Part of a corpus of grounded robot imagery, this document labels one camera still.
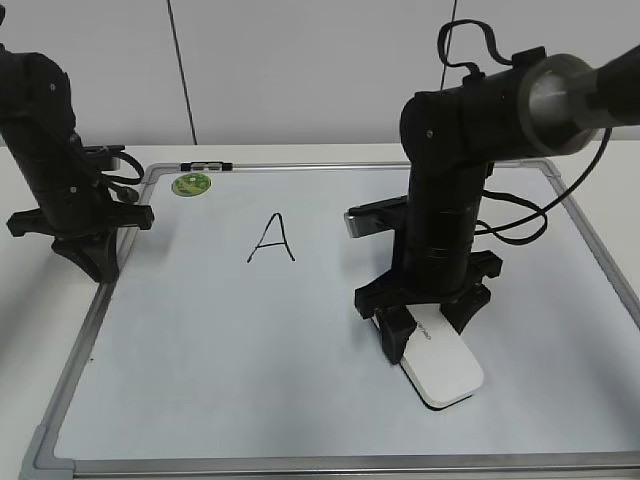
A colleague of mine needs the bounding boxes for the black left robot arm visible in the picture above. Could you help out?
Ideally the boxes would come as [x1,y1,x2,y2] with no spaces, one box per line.
[1,50,154,283]

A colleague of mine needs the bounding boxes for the green round magnet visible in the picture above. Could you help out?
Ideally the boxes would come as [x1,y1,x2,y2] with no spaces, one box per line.
[171,173,212,198]

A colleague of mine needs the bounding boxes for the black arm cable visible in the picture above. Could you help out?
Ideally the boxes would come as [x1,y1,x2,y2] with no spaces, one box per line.
[82,144,147,206]
[437,18,614,246]

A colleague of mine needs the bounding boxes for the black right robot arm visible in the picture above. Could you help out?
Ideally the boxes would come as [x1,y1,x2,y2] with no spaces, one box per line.
[346,47,639,363]

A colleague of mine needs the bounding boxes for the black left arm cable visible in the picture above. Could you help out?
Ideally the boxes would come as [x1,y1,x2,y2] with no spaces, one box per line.
[82,144,147,206]

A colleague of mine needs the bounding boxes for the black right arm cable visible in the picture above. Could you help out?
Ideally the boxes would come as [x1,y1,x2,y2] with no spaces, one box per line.
[437,18,614,246]

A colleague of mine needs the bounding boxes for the white board with grey frame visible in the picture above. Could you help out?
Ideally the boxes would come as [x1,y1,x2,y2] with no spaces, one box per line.
[20,162,639,479]

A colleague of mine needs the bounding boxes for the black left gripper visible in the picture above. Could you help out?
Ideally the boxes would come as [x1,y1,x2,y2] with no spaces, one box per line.
[6,197,153,283]

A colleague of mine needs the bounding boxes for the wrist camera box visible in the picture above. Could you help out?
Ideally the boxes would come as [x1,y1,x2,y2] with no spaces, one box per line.
[344,196,407,238]
[83,145,125,172]

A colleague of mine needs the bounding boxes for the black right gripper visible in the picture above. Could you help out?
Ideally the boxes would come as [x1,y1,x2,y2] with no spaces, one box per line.
[354,250,503,364]

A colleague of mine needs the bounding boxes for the white board eraser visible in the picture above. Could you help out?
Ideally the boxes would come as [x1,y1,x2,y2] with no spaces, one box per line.
[371,304,484,413]

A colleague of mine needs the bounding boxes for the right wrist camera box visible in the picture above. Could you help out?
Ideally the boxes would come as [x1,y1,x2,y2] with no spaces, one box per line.
[344,196,407,238]

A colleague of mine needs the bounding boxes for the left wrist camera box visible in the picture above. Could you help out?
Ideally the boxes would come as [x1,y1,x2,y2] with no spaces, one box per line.
[83,145,125,172]

